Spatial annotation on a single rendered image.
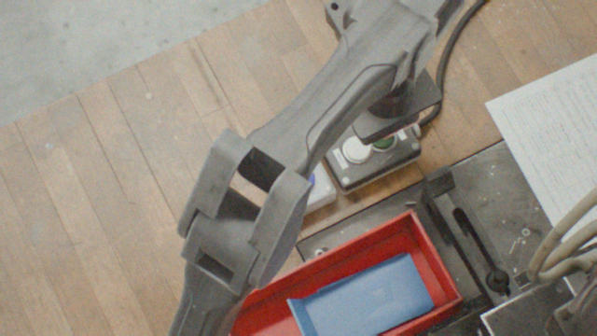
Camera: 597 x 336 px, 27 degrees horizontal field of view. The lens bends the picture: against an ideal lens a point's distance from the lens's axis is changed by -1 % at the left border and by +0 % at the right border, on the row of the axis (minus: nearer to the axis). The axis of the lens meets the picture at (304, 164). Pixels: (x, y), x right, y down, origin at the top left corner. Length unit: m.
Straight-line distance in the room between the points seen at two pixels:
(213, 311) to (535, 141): 0.53
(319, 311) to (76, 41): 1.30
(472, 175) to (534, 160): 0.08
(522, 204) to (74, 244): 0.53
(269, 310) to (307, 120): 0.40
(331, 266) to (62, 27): 1.31
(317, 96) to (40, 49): 1.56
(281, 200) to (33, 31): 1.64
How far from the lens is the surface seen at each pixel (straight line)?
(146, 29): 2.60
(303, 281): 1.45
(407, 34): 1.17
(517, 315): 1.31
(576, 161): 1.52
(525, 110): 1.53
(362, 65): 1.14
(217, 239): 1.10
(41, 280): 1.49
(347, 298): 1.44
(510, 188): 1.50
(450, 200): 1.41
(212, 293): 1.14
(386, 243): 1.46
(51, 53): 2.61
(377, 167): 1.46
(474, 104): 1.53
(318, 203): 1.45
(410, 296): 1.44
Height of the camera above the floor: 2.30
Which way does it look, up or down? 70 degrees down
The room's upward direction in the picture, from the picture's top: 5 degrees counter-clockwise
